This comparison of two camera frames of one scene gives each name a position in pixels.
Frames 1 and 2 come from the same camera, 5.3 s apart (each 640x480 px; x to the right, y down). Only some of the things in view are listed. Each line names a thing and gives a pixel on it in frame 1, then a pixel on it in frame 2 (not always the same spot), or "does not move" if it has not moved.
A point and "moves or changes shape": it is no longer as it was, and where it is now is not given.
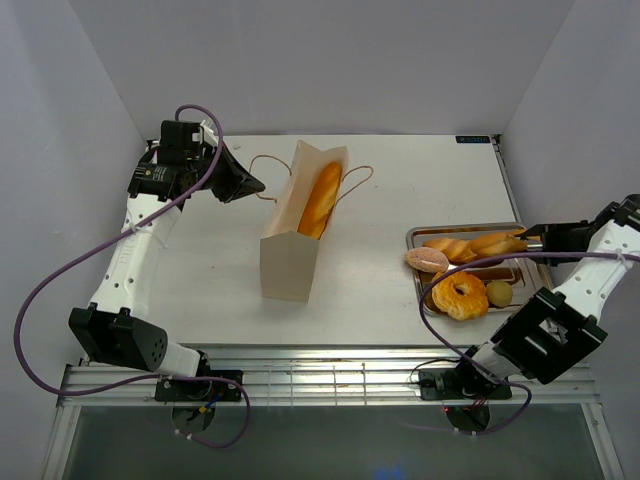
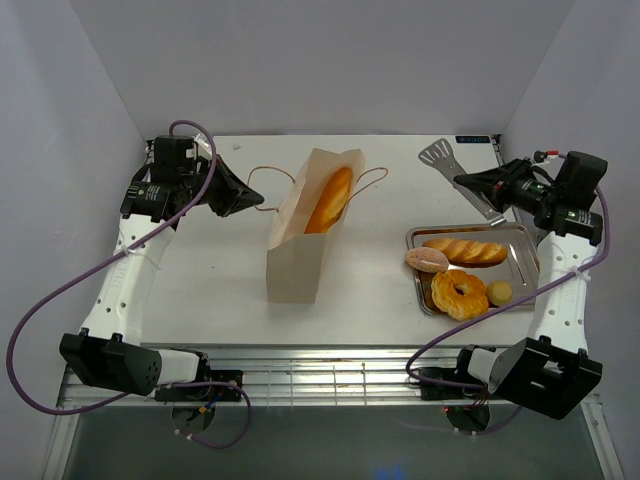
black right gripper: [550, 233] → [500, 180]
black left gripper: [235, 173] → [237, 194]
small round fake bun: [499, 293] does not move
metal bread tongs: [534, 243] → [441, 154]
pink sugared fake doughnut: [427, 260] does not move
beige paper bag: [288, 258] moves or changes shape
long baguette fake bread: [320, 202] moves or changes shape
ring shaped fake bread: [460, 295] does not move
